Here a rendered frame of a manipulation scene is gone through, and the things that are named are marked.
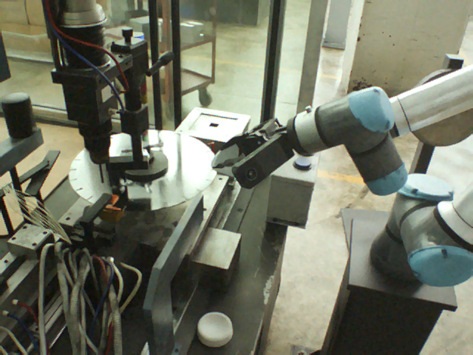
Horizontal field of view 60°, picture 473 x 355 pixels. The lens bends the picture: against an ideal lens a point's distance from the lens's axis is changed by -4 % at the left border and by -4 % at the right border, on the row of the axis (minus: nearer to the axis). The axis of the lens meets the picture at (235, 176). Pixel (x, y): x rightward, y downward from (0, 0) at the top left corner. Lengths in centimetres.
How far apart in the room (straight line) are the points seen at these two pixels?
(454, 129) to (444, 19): 217
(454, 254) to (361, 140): 28
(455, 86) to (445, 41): 321
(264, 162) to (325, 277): 138
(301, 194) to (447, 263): 39
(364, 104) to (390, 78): 336
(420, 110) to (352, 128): 20
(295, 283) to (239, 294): 107
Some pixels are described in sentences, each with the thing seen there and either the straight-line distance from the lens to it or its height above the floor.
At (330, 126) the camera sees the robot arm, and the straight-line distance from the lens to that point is 70.
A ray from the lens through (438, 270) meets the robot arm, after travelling 87.
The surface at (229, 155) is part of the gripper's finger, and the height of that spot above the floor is 105.
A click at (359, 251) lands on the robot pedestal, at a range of 110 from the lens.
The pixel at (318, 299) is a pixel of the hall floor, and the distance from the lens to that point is 196.
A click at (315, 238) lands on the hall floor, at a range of 224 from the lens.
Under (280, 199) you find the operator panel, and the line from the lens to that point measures 108.
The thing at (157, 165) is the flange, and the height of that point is 96.
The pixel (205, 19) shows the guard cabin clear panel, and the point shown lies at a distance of 129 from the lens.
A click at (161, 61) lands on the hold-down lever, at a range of 79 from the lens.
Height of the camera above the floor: 147
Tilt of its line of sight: 34 degrees down
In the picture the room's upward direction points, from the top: 3 degrees clockwise
